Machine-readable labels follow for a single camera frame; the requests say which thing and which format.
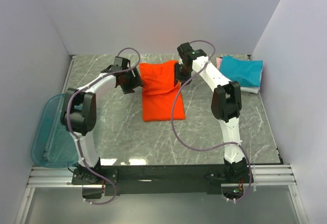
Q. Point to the black base bar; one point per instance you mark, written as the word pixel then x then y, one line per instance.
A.
pixel 159 179

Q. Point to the folded pink t-shirt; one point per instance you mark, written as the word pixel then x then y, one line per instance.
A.
pixel 218 62

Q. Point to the folded teal t-shirt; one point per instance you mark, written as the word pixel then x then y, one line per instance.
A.
pixel 247 73

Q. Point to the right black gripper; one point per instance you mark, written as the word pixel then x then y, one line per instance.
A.
pixel 178 76

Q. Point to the orange t-shirt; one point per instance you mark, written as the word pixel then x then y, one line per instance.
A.
pixel 160 98

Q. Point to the blue plastic bin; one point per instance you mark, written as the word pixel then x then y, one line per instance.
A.
pixel 53 146

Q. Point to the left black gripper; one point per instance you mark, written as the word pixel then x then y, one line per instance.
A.
pixel 136 82

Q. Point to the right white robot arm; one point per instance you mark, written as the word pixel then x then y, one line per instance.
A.
pixel 226 101

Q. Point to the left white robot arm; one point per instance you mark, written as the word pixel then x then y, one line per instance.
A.
pixel 79 109

